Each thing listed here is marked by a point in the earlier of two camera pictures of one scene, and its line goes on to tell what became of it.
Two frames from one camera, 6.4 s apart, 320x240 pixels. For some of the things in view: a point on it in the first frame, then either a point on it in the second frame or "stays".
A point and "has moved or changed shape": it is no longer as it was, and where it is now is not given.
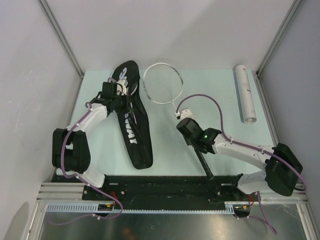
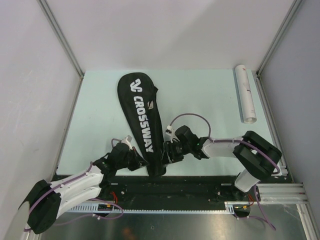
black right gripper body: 189,142 to 178,149
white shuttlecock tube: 245,95 stays
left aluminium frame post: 62,37 stays
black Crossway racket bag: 137,132 has moved or changed shape
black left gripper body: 121,103 to 131,161
